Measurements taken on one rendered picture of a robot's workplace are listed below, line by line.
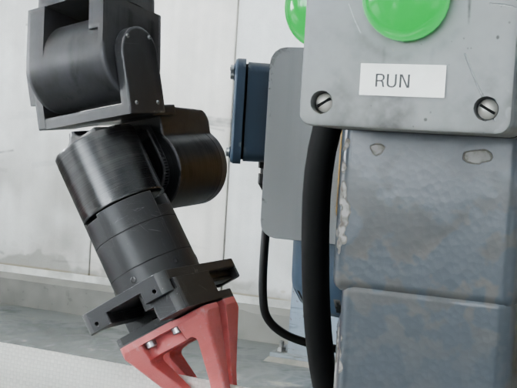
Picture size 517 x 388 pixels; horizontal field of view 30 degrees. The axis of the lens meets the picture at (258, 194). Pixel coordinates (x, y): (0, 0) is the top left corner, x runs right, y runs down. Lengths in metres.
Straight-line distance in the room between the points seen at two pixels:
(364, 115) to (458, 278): 0.08
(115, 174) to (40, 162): 6.25
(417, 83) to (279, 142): 0.49
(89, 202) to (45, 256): 6.25
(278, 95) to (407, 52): 0.49
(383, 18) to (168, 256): 0.31
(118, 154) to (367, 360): 0.28
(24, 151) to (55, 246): 0.71
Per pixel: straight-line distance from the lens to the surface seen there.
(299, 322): 5.52
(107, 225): 0.61
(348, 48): 0.34
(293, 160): 0.82
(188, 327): 0.59
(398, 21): 0.33
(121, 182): 0.61
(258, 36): 6.09
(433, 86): 0.33
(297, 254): 0.87
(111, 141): 0.62
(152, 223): 0.61
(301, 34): 0.36
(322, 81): 0.35
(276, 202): 0.82
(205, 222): 6.21
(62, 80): 0.63
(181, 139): 0.68
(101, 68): 0.61
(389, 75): 0.34
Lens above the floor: 1.23
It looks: 3 degrees down
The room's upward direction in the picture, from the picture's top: 3 degrees clockwise
